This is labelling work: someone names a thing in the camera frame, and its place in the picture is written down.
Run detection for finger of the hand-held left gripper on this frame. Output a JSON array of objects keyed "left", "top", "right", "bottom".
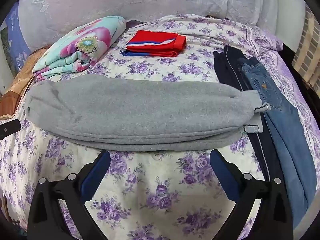
[{"left": 0, "top": 119, "right": 21, "bottom": 140}]

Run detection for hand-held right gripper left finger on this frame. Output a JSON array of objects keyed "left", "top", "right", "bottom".
[{"left": 27, "top": 149, "right": 111, "bottom": 240}]

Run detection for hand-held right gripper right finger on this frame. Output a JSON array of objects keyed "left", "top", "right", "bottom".
[{"left": 209, "top": 149, "right": 293, "bottom": 240}]

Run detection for grey sweatshirt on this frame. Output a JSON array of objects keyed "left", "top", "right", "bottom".
[{"left": 24, "top": 76, "right": 271, "bottom": 152}]

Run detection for dark navy pants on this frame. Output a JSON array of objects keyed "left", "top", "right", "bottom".
[{"left": 213, "top": 45, "right": 288, "bottom": 188}]

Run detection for folded red pants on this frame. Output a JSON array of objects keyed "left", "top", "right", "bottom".
[{"left": 120, "top": 30, "right": 187, "bottom": 58}]

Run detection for brown orange pillow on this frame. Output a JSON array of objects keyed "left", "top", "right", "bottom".
[{"left": 0, "top": 47, "right": 49, "bottom": 120}]

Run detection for purple floral bedsheet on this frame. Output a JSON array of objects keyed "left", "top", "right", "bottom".
[{"left": 0, "top": 14, "right": 316, "bottom": 240}]

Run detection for blue jeans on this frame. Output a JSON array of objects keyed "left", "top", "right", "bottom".
[{"left": 237, "top": 56, "right": 317, "bottom": 209}]

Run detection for folded floral quilt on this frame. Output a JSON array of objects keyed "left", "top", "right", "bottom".
[{"left": 32, "top": 16, "right": 127, "bottom": 81}]

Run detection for wooden lattice panel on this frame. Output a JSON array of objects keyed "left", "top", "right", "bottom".
[{"left": 292, "top": 4, "right": 320, "bottom": 93}]

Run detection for grey fabric headboard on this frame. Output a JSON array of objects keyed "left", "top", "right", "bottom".
[{"left": 18, "top": 0, "right": 307, "bottom": 53}]

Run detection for blue wall poster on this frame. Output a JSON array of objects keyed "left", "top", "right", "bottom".
[{"left": 5, "top": 1, "right": 32, "bottom": 72}]

